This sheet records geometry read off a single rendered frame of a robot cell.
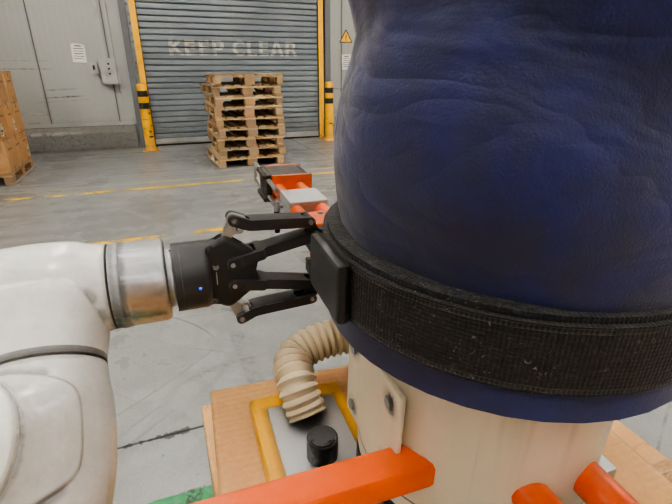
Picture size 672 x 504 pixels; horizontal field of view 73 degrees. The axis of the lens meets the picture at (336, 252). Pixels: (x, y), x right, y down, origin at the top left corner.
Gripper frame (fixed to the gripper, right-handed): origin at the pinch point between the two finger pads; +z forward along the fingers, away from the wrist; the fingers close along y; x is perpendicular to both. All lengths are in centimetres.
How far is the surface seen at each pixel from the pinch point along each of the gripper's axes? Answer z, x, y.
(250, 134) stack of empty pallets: 108, -641, 71
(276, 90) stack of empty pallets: 152, -647, 10
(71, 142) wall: -167, -883, 104
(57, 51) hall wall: -161, -898, -45
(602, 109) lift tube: -5.3, 36.0, -19.9
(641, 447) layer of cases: 78, -3, 62
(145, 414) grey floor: -41, -125, 117
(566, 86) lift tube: -6.3, 35.2, -20.6
